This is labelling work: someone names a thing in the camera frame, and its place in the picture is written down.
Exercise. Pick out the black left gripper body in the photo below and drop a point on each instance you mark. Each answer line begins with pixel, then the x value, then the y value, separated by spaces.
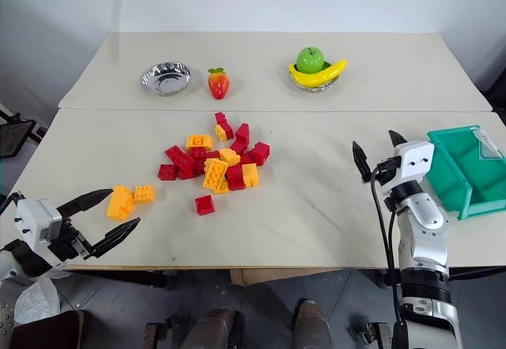
pixel 67 242

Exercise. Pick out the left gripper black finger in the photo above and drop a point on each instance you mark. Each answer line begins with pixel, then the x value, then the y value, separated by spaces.
pixel 89 200
pixel 114 234

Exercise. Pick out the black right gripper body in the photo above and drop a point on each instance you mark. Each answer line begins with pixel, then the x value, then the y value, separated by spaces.
pixel 387 171

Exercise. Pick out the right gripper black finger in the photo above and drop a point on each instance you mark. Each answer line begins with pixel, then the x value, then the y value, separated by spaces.
pixel 361 159
pixel 396 140

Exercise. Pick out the large yellow building block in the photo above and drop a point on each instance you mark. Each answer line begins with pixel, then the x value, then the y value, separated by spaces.
pixel 119 204

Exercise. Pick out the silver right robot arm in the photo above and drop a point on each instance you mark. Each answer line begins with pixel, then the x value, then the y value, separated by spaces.
pixel 425 238

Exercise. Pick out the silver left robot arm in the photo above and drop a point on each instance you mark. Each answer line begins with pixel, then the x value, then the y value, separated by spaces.
pixel 16 260

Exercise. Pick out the black rectangular block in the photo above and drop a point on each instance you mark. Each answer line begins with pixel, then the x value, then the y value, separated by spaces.
pixel 47 331

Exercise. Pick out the small yellow building block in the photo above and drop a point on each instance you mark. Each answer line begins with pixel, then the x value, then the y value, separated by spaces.
pixel 144 194
pixel 220 132

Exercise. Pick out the teal plastic bin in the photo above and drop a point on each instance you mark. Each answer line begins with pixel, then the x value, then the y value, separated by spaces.
pixel 450 175

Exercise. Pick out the white plastic bag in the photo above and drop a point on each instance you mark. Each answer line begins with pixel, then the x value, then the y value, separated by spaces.
pixel 37 301

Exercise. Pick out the small red building block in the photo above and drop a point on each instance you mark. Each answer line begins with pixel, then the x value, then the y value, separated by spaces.
pixel 186 174
pixel 247 158
pixel 205 205
pixel 228 130
pixel 197 153
pixel 198 167
pixel 167 172
pixel 238 146
pixel 212 154
pixel 220 118

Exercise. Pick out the glass fruit dish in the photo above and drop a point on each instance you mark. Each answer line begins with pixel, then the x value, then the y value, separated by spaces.
pixel 316 89

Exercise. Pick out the clear plastic label card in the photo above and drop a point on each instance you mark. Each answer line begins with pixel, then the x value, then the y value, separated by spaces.
pixel 488 145

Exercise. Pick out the yellow toy banana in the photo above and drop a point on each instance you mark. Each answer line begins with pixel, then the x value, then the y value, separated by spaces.
pixel 316 78

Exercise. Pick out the black metal stand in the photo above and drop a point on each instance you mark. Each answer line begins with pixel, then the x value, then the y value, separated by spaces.
pixel 17 135

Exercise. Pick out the red plastic toy brick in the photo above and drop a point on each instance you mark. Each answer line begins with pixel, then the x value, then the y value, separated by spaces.
pixel 180 158

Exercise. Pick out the green toy apple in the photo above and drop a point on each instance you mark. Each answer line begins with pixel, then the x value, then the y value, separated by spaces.
pixel 310 59

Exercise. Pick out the red sloped building block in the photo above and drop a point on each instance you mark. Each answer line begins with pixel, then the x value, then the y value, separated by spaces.
pixel 242 133

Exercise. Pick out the dark brown rounded shape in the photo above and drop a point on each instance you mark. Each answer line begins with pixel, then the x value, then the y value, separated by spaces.
pixel 213 327
pixel 312 325

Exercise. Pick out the brown cardboard piece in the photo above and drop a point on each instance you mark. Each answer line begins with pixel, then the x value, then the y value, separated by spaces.
pixel 284 275

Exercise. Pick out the shiny silver metal bowl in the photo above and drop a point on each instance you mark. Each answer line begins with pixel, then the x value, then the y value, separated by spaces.
pixel 165 78

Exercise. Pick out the red toy strawberry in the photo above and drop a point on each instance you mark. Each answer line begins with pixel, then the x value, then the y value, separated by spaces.
pixel 219 85

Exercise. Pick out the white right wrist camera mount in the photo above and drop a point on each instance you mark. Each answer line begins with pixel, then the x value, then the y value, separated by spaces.
pixel 415 163

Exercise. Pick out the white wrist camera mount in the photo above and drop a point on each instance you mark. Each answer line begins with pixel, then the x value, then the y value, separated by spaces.
pixel 415 163
pixel 37 218

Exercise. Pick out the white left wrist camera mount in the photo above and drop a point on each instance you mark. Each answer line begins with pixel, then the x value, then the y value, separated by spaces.
pixel 37 218

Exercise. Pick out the dark metal foot bracket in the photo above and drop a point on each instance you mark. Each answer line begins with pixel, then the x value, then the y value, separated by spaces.
pixel 162 331
pixel 371 333

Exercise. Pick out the black table frame bar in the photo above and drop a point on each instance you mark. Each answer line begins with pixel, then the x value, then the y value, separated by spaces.
pixel 478 271

